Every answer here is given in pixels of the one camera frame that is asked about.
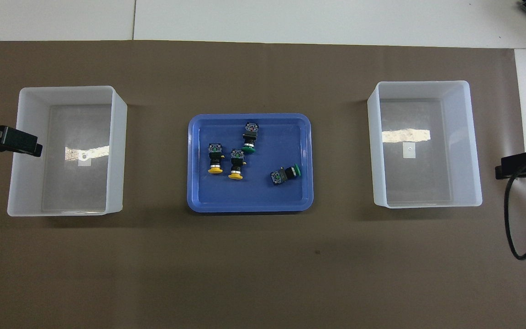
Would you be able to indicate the yellow push button switch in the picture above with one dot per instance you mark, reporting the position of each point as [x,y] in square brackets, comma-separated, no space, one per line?
[215,157]
[236,161]

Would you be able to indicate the green push button switch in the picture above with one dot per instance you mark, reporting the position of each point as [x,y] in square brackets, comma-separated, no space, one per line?
[249,135]
[281,177]

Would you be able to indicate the white label sticker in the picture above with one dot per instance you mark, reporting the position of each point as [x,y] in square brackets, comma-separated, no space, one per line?
[409,153]
[83,161]

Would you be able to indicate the translucent white plastic box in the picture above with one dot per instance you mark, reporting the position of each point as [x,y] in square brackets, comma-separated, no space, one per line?
[427,183]
[80,187]

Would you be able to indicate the blue plastic tray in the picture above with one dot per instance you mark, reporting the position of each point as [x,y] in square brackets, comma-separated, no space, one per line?
[263,196]

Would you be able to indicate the brown table mat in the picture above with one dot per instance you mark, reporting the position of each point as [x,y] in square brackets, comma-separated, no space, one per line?
[263,265]

